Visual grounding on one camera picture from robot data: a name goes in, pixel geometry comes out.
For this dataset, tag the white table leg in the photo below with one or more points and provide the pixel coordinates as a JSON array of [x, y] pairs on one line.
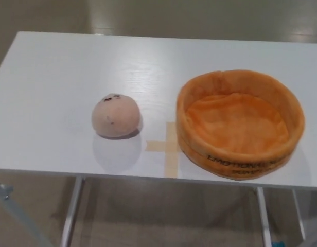
[[264, 216], [72, 211], [298, 213]]

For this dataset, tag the pink round plush toy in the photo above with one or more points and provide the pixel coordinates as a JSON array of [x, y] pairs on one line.
[[117, 117]]

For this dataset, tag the short beige masking tape strip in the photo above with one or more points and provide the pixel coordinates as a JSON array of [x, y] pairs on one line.
[[156, 145]]

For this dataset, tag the grey metal stand frame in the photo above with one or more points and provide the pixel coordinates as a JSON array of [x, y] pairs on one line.
[[17, 213]]

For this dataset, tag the orange plush round plate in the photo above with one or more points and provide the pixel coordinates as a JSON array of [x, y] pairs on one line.
[[238, 123]]

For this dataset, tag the teal blue plastic object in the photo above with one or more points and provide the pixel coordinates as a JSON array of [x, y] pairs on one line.
[[277, 244]]

